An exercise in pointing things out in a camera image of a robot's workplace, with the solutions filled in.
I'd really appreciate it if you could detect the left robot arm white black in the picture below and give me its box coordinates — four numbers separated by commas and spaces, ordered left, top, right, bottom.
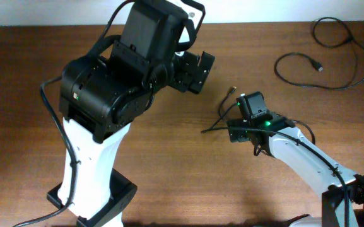
47, 0, 214, 226

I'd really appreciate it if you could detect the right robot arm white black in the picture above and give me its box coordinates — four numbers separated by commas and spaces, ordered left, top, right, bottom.
227, 91, 364, 226

